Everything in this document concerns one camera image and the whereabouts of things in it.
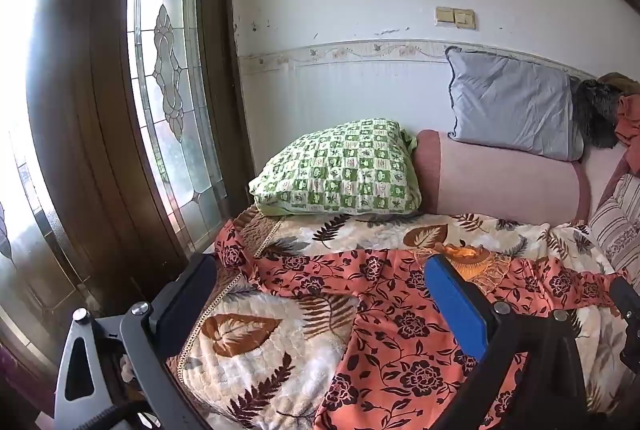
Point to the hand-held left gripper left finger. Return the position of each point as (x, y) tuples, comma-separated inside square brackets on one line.
[(186, 297)]

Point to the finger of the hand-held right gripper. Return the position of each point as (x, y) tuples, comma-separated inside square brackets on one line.
[(627, 315)]

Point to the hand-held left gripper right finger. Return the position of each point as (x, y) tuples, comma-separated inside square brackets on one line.
[(457, 305)]

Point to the orange floral garment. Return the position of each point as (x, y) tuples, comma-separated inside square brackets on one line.
[(390, 310)]

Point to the striped beige pillow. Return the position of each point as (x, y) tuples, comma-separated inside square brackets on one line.
[(620, 230)]

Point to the leaf print fleece blanket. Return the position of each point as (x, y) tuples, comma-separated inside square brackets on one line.
[(250, 360)]

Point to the pink bolster cushion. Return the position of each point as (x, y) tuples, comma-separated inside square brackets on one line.
[(500, 182)]

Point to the green checkered pillow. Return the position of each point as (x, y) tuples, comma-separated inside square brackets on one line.
[(345, 169)]

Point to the plain orange cloth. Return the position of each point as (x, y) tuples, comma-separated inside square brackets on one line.
[(630, 119)]

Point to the grey pillow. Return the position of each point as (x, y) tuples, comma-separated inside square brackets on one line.
[(510, 104)]

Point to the dark furry cloth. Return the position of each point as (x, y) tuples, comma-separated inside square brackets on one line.
[(595, 109)]

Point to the wooden door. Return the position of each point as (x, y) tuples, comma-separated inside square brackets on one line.
[(85, 109)]

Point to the stained glass door pane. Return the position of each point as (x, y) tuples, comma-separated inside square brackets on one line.
[(170, 59)]

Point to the beige light switch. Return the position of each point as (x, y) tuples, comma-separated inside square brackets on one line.
[(444, 16), (465, 19)]

